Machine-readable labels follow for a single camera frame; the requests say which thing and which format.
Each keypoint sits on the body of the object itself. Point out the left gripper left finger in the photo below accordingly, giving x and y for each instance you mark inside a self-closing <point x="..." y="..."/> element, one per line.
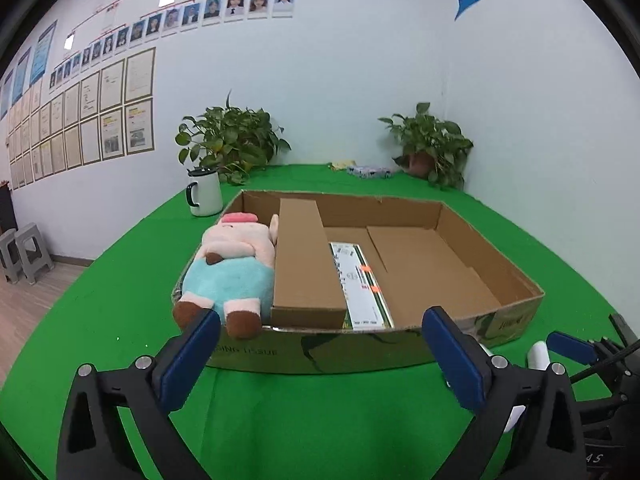
<point x="93" y="444"/>

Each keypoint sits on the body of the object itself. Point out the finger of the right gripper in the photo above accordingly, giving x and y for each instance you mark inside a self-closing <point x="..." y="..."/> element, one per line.
<point x="575" y="348"/>

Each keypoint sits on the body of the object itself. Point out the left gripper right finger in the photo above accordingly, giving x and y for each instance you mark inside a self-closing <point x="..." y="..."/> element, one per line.
<point x="547" y="441"/>

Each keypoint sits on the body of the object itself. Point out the pig plush toy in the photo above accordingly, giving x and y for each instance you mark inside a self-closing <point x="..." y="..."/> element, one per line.
<point x="232" y="274"/>

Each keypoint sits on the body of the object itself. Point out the white green printed box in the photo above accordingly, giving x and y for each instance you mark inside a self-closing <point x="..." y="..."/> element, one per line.
<point x="366" y="306"/>

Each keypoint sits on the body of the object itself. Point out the long brown cardboard box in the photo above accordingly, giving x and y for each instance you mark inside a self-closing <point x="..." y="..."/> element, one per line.
<point x="307" y="291"/>

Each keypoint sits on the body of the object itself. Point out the green table cloth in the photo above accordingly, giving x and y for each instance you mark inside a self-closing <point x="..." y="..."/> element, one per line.
<point x="399" y="424"/>

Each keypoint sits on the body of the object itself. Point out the grey plastic stool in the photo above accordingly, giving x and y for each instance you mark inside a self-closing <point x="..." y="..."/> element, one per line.
<point x="11" y="263"/>
<point x="33" y="251"/>

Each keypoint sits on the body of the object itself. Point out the large open cardboard tray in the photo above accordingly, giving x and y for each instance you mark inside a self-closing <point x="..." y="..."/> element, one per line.
<point x="423" y="254"/>

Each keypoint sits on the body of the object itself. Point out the right potted green plant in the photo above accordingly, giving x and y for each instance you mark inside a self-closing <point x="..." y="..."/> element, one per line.
<point x="432" y="149"/>

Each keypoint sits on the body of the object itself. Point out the potted green plant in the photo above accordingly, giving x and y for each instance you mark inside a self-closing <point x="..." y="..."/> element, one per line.
<point x="432" y="149"/>
<point x="230" y="140"/>

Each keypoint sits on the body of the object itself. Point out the small packets at table back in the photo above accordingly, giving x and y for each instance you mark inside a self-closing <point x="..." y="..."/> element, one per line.
<point x="363" y="172"/>

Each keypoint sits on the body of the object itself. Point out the left potted green plant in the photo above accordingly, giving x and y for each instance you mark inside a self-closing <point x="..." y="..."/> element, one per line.
<point x="230" y="140"/>

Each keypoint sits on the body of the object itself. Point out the staff photo row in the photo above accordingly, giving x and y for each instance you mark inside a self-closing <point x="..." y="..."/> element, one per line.
<point x="169" y="20"/>

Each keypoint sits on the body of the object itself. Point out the white mug black handle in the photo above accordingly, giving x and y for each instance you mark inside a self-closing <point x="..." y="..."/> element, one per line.
<point x="203" y="193"/>

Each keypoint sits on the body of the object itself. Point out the framed certificates on wall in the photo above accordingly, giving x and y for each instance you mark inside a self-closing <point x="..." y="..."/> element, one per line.
<point x="107" y="115"/>

